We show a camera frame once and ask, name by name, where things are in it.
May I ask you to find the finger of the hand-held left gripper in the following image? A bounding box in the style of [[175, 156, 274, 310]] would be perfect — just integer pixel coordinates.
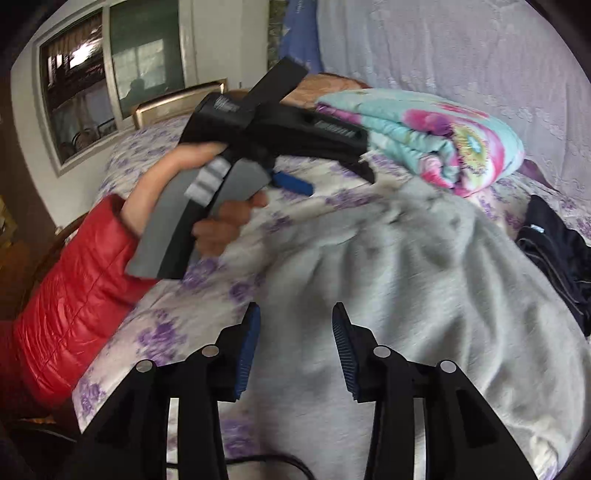
[[318, 150, 376, 184], [272, 170, 315, 195]]

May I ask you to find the beige bed headboard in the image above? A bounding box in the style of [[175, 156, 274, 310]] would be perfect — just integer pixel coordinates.
[[131, 78, 228, 130]]

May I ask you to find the purple floral bedsheet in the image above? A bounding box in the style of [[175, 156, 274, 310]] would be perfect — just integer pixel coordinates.
[[74, 113, 591, 480]]

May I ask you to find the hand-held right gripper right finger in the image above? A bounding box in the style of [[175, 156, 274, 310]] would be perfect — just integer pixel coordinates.
[[331, 302, 539, 480]]

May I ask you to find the navy garment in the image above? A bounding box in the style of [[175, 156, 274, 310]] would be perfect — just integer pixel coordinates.
[[515, 194, 591, 337]]

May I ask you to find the brown blanket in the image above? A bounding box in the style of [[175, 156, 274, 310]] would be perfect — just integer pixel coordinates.
[[281, 73, 372, 112]]

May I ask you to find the folded floral quilt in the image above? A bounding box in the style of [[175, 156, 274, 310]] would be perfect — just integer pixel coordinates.
[[315, 88, 526, 198]]

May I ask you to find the blue cloth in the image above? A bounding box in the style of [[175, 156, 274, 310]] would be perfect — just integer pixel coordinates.
[[279, 0, 324, 75]]

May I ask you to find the purple cloth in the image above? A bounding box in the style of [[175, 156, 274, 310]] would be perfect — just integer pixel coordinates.
[[519, 157, 557, 191]]

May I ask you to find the window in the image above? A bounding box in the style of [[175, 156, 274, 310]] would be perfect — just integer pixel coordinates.
[[39, 0, 195, 168]]

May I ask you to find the person's left hand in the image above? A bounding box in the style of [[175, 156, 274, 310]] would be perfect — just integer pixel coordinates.
[[121, 142, 269, 266]]

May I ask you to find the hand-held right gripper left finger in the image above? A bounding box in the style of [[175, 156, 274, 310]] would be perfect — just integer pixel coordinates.
[[60, 302, 262, 480]]

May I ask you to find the grey sweatshirt with smiley patches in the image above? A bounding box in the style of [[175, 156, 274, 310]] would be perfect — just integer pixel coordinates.
[[182, 178, 578, 480]]

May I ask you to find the person's left forearm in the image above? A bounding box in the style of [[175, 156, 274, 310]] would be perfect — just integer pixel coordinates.
[[0, 194, 160, 416]]

